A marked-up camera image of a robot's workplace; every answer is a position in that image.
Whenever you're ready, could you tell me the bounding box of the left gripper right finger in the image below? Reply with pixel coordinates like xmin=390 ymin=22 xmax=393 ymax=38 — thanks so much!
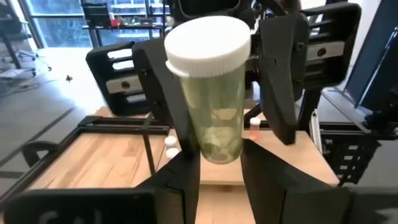
xmin=240 ymin=138 xmax=353 ymax=224

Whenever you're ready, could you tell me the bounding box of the black desk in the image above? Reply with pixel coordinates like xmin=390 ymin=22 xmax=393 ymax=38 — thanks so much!
xmin=81 ymin=1 xmax=165 ymax=47

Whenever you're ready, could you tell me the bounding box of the wooden shelf black frame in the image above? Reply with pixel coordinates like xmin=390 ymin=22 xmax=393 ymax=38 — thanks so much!
xmin=141 ymin=105 xmax=341 ymax=189

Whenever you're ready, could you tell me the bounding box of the dark blue panel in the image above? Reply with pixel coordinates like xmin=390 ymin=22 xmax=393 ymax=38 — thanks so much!
xmin=343 ymin=0 xmax=398 ymax=113

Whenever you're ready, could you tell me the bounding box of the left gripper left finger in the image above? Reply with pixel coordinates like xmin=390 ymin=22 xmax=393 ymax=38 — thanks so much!
xmin=136 ymin=151 xmax=201 ymax=224

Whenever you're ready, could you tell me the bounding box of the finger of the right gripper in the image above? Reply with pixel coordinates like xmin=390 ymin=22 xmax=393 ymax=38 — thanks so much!
xmin=257 ymin=11 xmax=309 ymax=146
xmin=131 ymin=37 xmax=200 ymax=158

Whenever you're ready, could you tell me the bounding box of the small orange medicine bottle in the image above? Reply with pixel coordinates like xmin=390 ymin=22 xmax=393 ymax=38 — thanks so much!
xmin=248 ymin=116 xmax=262 ymax=141

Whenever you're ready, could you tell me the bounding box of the yellow medicine bottle white cap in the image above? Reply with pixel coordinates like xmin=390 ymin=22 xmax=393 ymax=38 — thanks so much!
xmin=164 ymin=15 xmax=252 ymax=165

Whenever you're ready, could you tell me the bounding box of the black metal table frame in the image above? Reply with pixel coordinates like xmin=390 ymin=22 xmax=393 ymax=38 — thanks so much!
xmin=0 ymin=114 xmax=398 ymax=215

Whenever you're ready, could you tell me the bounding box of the black office chair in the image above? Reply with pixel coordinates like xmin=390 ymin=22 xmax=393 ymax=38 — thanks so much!
xmin=0 ymin=2 xmax=52 ymax=77

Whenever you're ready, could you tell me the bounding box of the pink medicine bottle white cap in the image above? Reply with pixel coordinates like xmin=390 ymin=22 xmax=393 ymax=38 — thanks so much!
xmin=165 ymin=147 xmax=180 ymax=160

